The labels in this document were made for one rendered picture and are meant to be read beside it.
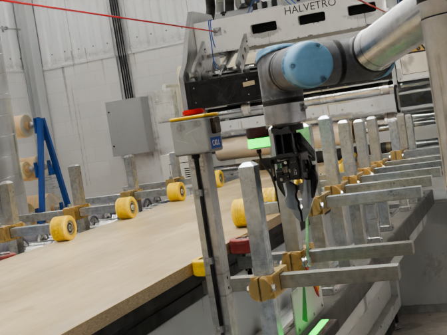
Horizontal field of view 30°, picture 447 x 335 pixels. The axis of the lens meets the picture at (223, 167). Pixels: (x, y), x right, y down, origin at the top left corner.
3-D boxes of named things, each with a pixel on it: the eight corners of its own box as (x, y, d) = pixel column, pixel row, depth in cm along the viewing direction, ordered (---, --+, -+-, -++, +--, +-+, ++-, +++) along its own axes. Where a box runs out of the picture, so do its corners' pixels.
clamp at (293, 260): (316, 262, 209) (314, 242, 209) (302, 273, 196) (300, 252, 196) (295, 263, 211) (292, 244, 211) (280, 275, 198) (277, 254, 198)
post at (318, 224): (336, 297, 227) (311, 122, 224) (333, 300, 223) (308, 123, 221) (324, 298, 228) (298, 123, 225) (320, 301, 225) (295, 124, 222)
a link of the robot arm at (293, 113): (269, 106, 185) (311, 100, 182) (273, 127, 185) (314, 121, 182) (257, 108, 177) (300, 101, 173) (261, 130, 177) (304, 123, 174)
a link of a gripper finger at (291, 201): (283, 226, 179) (277, 183, 178) (290, 221, 184) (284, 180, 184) (297, 224, 178) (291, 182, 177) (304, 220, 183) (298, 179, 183)
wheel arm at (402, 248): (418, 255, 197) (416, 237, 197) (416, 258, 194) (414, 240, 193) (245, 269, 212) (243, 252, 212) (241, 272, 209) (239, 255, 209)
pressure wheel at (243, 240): (271, 275, 213) (264, 231, 212) (261, 282, 205) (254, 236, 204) (241, 278, 215) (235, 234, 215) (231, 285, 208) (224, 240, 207)
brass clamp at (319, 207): (334, 207, 232) (332, 189, 231) (323, 215, 219) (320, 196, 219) (313, 210, 234) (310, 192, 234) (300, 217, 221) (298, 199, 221)
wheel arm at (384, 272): (402, 280, 174) (399, 260, 173) (399, 284, 170) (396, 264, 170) (209, 294, 189) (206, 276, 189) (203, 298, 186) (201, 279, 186)
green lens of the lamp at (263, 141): (275, 144, 203) (275, 135, 203) (269, 146, 198) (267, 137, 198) (253, 147, 205) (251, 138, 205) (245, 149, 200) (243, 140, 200)
